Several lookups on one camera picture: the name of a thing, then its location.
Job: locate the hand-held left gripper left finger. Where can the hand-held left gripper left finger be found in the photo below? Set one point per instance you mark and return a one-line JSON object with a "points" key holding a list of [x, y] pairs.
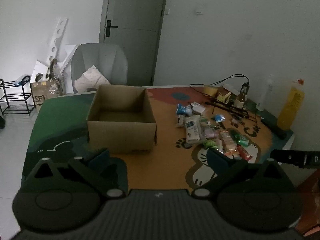
{"points": [[98, 158]]}

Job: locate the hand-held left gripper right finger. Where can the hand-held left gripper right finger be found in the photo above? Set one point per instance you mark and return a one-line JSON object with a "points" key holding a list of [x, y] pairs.
{"points": [[217, 163]]}

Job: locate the bright green snack packet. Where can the bright green snack packet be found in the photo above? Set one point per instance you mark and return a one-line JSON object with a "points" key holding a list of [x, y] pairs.
{"points": [[210, 143]]}

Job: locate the red snack bar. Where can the red snack bar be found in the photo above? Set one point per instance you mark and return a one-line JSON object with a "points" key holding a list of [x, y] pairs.
{"points": [[245, 153]]}

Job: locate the pale purple snack packet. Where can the pale purple snack packet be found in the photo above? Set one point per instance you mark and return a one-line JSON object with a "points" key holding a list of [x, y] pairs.
{"points": [[210, 133]]}

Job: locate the cardboard box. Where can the cardboard box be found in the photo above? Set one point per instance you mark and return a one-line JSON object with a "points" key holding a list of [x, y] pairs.
{"points": [[120, 135]]}

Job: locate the dark green snack packet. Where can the dark green snack packet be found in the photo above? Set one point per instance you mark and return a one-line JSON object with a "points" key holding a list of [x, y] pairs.
{"points": [[240, 138]]}

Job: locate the green striped snack packet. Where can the green striped snack packet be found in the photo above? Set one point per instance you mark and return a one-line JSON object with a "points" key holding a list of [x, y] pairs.
{"points": [[205, 122]]}

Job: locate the small blue snack packet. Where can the small blue snack packet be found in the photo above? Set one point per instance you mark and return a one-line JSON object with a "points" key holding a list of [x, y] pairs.
{"points": [[219, 117]]}

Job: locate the small white snack packet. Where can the small white snack packet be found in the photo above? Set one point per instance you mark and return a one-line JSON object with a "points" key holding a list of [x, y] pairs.
{"points": [[180, 120]]}

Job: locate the small white snack box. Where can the small white snack box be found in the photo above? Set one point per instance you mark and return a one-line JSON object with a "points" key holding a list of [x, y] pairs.
{"points": [[198, 107]]}

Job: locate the blue white snack pouch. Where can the blue white snack pouch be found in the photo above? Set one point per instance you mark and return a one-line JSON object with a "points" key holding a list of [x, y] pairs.
{"points": [[183, 109]]}

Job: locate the black bar-shaped device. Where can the black bar-shaped device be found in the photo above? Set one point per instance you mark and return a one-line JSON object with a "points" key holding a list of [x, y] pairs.
{"points": [[272, 126]]}

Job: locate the yellow plastic bottle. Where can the yellow plastic bottle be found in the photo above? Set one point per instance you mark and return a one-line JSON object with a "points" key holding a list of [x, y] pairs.
{"points": [[291, 105]]}

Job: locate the printed cartoon table mat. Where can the printed cartoon table mat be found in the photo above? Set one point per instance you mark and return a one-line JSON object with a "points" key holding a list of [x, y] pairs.
{"points": [[162, 162]]}

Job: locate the yellow white tape dispenser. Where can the yellow white tape dispenser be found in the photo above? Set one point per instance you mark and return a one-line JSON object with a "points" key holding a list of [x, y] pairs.
{"points": [[223, 96]]}

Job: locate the brown glass bottle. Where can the brown glass bottle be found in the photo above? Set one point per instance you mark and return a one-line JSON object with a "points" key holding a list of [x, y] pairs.
{"points": [[240, 100]]}

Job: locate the clear plastic bottle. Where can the clear plastic bottle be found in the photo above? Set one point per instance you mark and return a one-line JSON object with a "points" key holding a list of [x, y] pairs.
{"points": [[266, 92]]}

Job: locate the yellow tape roll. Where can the yellow tape roll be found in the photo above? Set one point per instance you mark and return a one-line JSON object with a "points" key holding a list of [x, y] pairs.
{"points": [[210, 89]]}

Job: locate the dotted white cushion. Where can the dotted white cushion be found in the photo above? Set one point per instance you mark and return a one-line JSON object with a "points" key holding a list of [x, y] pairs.
{"points": [[92, 78]]}

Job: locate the brown shipping carton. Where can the brown shipping carton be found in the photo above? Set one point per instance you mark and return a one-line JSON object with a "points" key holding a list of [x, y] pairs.
{"points": [[42, 97]]}

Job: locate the black metal shoe rack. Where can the black metal shoe rack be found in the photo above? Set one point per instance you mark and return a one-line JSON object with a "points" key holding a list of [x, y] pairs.
{"points": [[15, 106]]}

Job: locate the grey upholstered chair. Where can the grey upholstered chair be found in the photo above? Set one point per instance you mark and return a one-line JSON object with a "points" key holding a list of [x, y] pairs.
{"points": [[100, 55]]}

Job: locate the white foam sheets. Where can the white foam sheets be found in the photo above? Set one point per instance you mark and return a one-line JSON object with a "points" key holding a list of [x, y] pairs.
{"points": [[40, 68]]}

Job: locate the blue white bag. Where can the blue white bag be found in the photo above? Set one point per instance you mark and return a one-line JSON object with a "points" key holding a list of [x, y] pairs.
{"points": [[20, 80]]}

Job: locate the white board with round holes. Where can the white board with round holes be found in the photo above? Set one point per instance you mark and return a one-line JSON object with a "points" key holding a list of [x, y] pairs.
{"points": [[57, 37]]}

